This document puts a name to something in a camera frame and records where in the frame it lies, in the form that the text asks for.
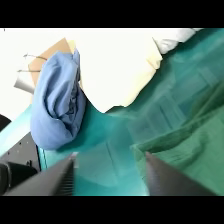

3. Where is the cream garment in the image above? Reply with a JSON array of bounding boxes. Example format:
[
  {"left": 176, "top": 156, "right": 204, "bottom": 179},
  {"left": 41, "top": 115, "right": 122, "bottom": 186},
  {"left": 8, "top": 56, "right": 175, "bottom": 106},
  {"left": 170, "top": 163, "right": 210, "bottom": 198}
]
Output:
[{"left": 65, "top": 28, "right": 164, "bottom": 114}]

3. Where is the green shirt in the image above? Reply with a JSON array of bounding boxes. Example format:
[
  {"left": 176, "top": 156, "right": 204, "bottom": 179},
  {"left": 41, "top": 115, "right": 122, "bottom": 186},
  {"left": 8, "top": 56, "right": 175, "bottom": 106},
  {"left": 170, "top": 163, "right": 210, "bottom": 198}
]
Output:
[{"left": 129, "top": 79, "right": 224, "bottom": 197}]

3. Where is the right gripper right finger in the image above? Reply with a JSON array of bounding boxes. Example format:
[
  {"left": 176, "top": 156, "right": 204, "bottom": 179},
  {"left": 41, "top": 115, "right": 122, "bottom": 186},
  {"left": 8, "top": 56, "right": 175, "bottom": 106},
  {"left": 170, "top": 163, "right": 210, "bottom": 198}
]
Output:
[{"left": 144, "top": 151, "right": 216, "bottom": 197}]

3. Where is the blue garment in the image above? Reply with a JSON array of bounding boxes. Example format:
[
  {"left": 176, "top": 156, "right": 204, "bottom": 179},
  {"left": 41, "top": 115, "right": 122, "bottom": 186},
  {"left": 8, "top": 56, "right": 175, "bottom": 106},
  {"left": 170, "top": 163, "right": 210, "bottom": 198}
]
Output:
[{"left": 30, "top": 49, "right": 87, "bottom": 151}]

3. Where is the white garment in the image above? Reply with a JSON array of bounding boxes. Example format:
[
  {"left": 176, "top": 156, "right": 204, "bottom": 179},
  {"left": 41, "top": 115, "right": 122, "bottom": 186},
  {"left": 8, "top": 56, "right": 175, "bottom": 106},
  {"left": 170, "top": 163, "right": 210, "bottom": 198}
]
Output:
[{"left": 152, "top": 28, "right": 203, "bottom": 55}]

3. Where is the brown clothes hanger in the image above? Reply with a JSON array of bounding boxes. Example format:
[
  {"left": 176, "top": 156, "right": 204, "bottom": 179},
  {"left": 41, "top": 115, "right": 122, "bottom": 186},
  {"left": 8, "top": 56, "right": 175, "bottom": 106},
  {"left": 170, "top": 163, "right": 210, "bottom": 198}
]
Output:
[{"left": 17, "top": 37, "right": 77, "bottom": 86}]

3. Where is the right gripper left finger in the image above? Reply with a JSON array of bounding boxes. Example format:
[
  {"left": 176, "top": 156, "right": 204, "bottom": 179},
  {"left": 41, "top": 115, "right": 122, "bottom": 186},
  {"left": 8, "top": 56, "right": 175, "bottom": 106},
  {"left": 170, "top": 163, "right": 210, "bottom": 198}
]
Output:
[{"left": 3, "top": 152, "right": 79, "bottom": 197}]

